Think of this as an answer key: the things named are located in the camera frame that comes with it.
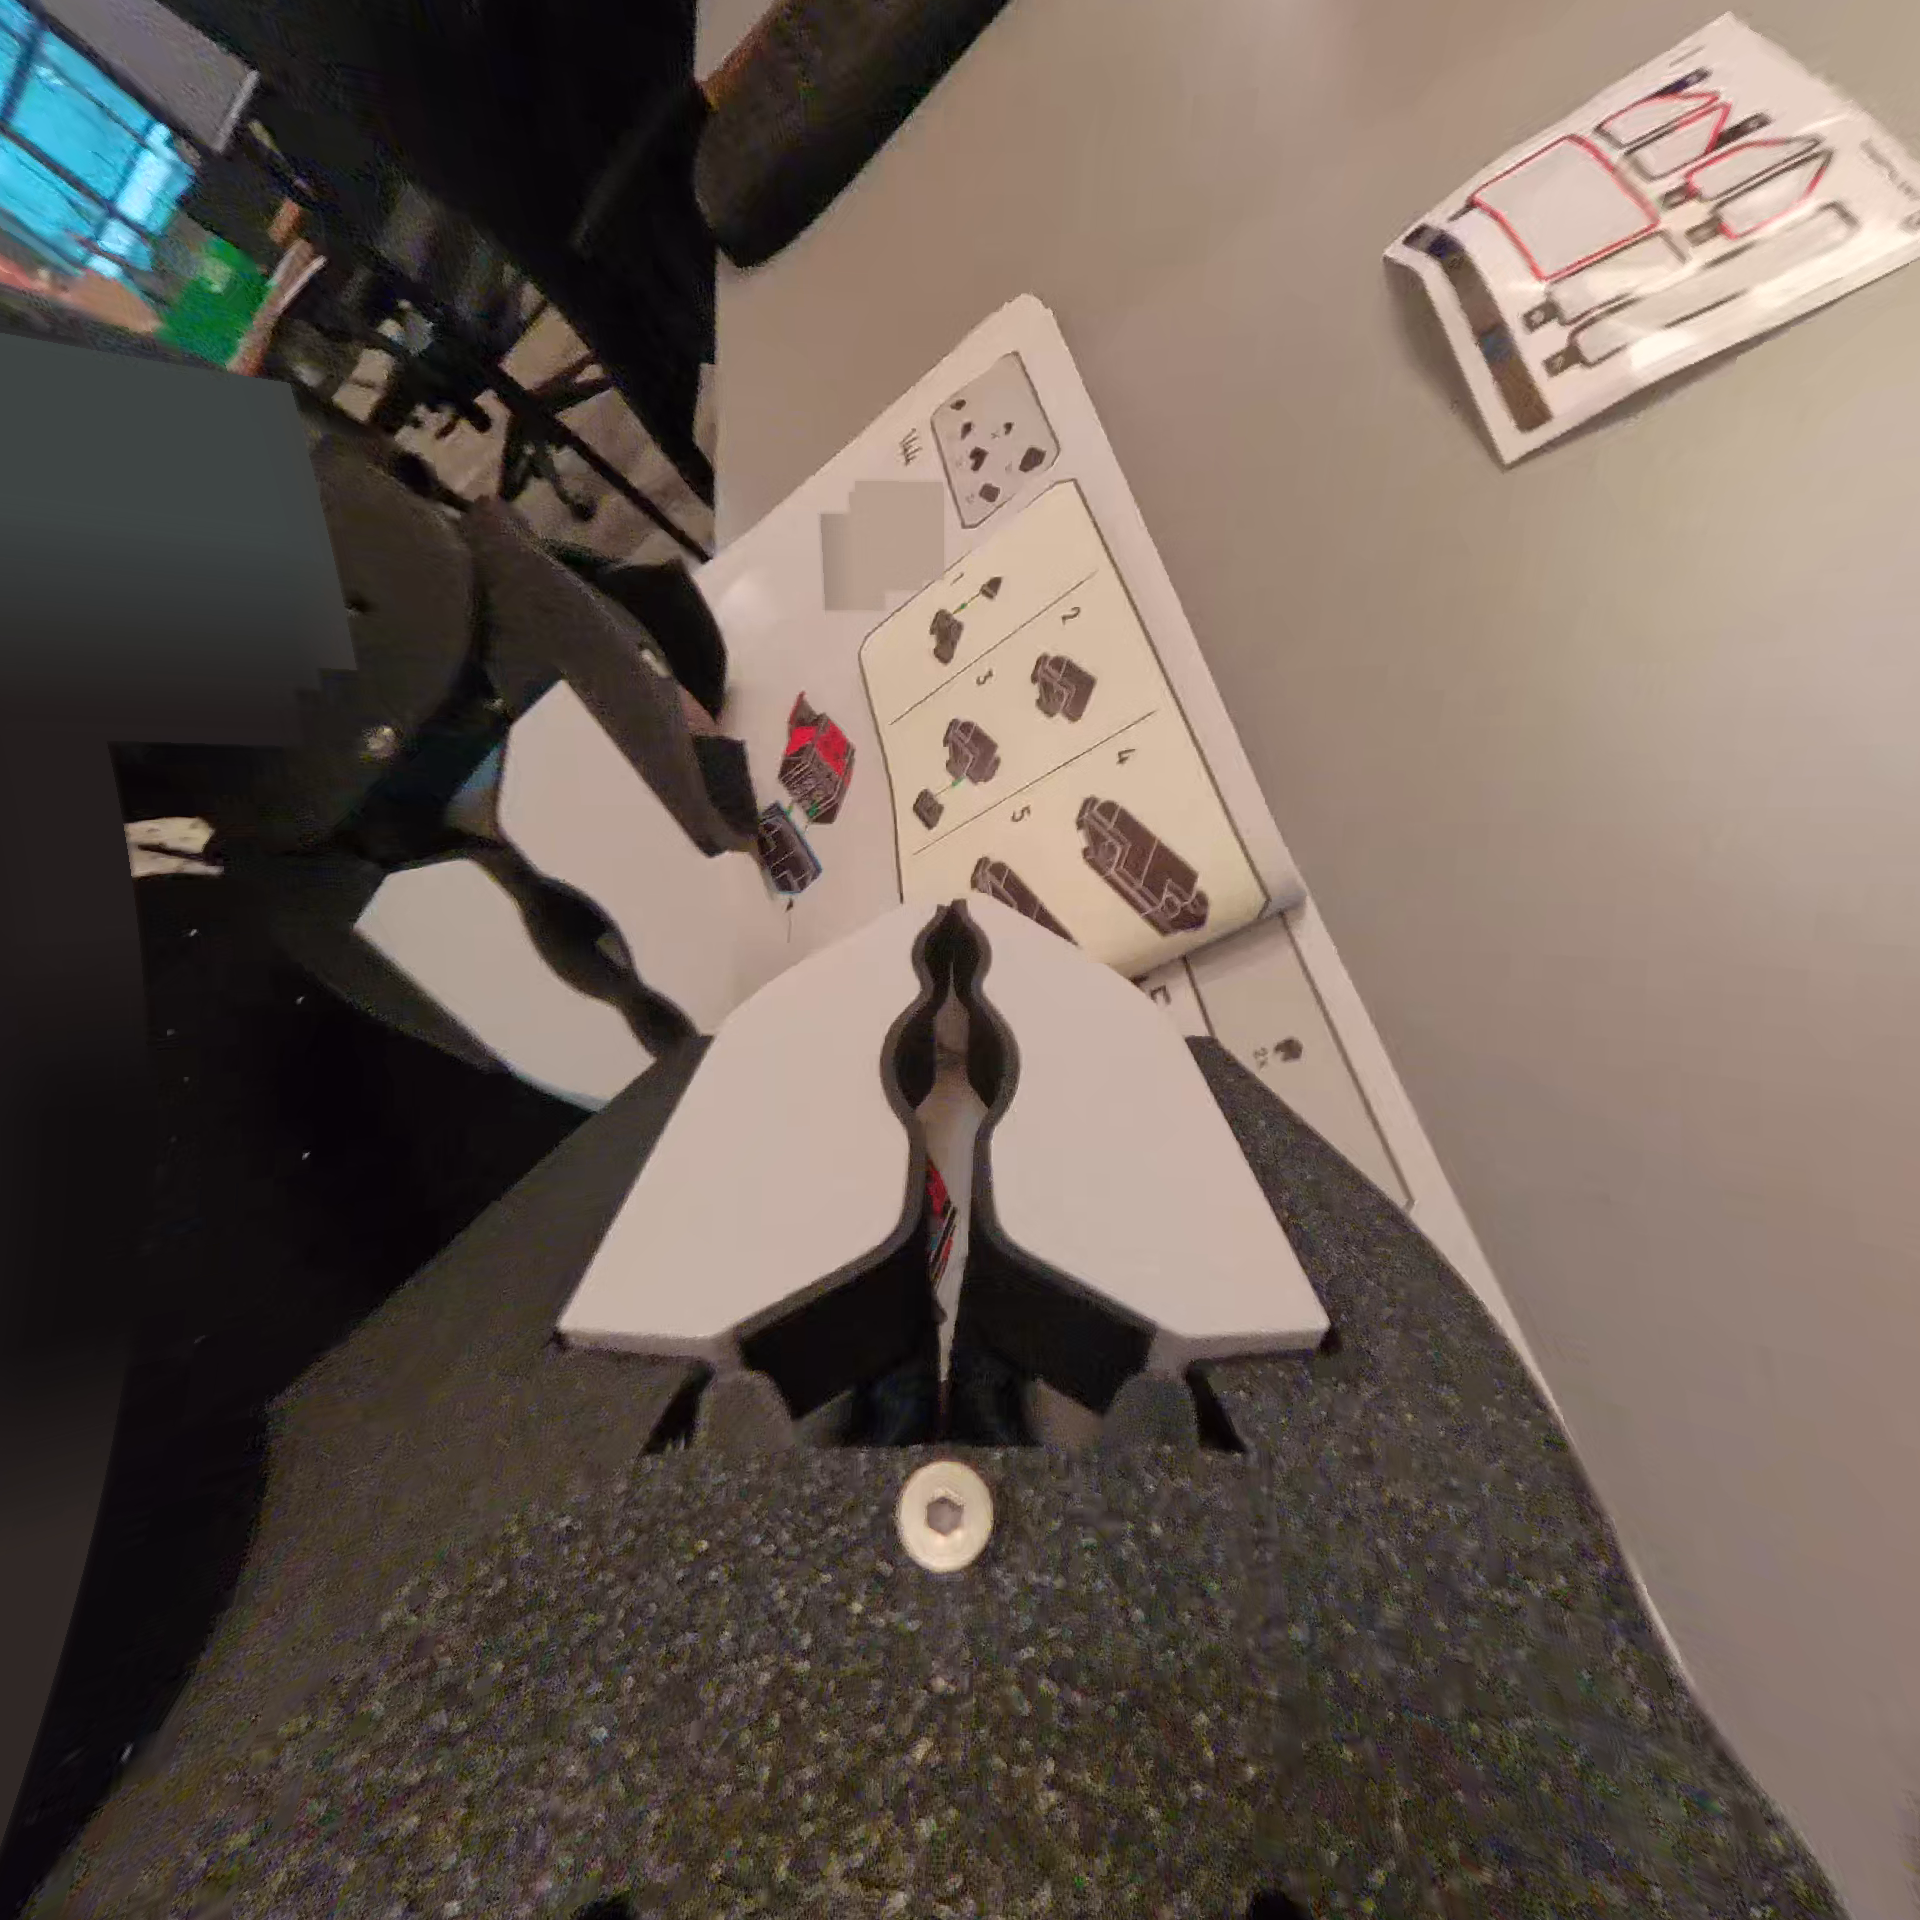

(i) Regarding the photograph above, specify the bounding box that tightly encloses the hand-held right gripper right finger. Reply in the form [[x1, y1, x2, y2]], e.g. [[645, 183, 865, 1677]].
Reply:
[[958, 897, 1337, 1369]]

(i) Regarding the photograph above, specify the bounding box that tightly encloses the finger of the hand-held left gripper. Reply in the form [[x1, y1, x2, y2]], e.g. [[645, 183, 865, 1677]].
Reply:
[[351, 847, 707, 1108], [492, 679, 805, 1039]]

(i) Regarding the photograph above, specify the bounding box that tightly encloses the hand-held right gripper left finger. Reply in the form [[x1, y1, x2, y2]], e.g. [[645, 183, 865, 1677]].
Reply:
[[556, 897, 958, 1367]]

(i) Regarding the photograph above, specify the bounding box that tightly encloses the lego instruction booklet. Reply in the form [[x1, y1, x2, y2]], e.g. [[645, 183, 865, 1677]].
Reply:
[[693, 293, 1525, 1361]]

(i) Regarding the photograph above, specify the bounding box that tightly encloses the lego sticker sheet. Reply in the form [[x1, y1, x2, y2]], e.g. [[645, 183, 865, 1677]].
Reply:
[[1381, 9, 1920, 468]]

